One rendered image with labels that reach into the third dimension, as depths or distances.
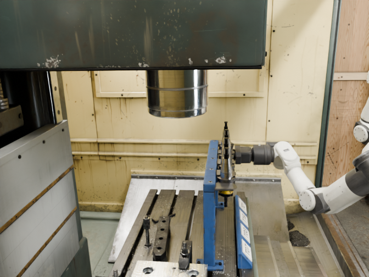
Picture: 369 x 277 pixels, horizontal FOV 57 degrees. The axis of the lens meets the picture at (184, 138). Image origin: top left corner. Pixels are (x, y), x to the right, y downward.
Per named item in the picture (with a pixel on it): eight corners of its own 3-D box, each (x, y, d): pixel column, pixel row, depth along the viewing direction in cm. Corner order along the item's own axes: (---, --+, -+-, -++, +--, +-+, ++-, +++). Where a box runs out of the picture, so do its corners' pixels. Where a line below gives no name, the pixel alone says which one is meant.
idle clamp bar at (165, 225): (171, 230, 145) (170, 216, 143) (166, 271, 121) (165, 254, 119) (159, 230, 145) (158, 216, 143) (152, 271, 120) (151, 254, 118)
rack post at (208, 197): (223, 261, 124) (224, 187, 115) (223, 271, 119) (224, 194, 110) (196, 260, 125) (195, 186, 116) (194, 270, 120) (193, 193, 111)
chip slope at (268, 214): (278, 217, 205) (281, 177, 197) (303, 307, 139) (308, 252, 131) (134, 212, 216) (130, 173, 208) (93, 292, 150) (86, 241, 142)
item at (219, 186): (236, 184, 114) (236, 182, 114) (236, 192, 109) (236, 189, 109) (215, 183, 115) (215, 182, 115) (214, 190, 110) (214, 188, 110)
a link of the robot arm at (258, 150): (234, 139, 153) (262, 139, 152) (234, 159, 156) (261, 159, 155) (235, 148, 141) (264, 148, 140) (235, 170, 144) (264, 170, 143)
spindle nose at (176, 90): (150, 105, 97) (147, 62, 94) (206, 104, 97) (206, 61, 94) (144, 120, 82) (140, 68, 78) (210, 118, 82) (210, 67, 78)
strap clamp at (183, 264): (192, 266, 122) (191, 230, 117) (188, 293, 109) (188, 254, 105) (183, 266, 122) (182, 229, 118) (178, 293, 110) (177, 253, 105)
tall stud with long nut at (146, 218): (152, 243, 136) (150, 214, 132) (150, 247, 133) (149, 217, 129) (145, 243, 136) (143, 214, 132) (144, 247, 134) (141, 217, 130)
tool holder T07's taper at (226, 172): (220, 173, 119) (220, 155, 117) (233, 173, 118) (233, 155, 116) (218, 178, 115) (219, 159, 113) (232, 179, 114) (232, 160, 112)
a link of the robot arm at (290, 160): (270, 156, 151) (285, 179, 142) (273, 143, 144) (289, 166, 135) (284, 152, 151) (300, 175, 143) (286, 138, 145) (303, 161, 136)
